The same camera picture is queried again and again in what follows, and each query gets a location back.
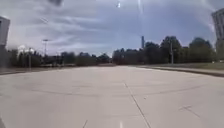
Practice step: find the grey stone slab plaza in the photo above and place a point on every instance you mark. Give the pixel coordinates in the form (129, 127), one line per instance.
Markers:
(110, 96)

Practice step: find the tall chimney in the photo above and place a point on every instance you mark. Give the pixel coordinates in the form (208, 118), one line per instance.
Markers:
(142, 42)

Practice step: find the row of trees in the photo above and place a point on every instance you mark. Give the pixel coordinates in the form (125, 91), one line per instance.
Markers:
(160, 51)

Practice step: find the dark kerb strip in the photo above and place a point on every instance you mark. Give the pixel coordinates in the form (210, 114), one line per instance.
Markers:
(186, 70)

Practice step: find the grass lawn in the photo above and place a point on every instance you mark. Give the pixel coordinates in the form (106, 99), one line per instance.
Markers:
(200, 65)

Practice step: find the tall grey building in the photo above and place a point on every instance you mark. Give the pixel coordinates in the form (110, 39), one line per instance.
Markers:
(218, 28)

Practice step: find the pale building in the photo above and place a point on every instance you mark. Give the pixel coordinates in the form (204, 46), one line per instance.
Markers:
(3, 36)

